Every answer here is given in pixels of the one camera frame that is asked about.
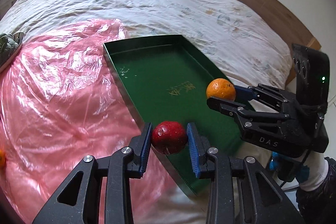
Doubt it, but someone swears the large orange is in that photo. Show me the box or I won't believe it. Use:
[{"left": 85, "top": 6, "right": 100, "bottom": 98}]
[{"left": 206, "top": 79, "right": 236, "bottom": 101}]

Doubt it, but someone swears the red apple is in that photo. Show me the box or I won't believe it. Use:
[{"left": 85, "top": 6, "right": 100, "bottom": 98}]
[{"left": 151, "top": 121, "right": 188, "bottom": 155}]

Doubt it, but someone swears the gloved right hand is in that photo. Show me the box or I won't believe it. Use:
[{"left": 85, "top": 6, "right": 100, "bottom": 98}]
[{"left": 296, "top": 157, "right": 335, "bottom": 223}]

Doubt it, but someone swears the green tray box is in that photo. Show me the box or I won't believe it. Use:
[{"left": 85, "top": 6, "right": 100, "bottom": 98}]
[{"left": 102, "top": 34, "right": 246, "bottom": 196}]

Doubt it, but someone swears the pink plastic sheet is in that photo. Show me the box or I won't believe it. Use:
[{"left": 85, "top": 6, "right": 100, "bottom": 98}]
[{"left": 0, "top": 18, "right": 190, "bottom": 224}]

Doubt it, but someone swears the white floral bedspread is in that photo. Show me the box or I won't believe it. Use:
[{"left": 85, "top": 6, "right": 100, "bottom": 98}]
[{"left": 1, "top": 0, "right": 292, "bottom": 89}]

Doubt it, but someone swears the white plate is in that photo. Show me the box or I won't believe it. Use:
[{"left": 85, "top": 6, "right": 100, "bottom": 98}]
[{"left": 0, "top": 32, "right": 25, "bottom": 73}]

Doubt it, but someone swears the green leafy vegetable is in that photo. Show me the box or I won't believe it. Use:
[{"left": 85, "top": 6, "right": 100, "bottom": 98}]
[{"left": 0, "top": 34, "right": 20, "bottom": 67}]

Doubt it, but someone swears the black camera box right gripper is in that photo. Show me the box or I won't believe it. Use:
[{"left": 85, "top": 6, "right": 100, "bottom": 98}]
[{"left": 291, "top": 44, "right": 330, "bottom": 113}]

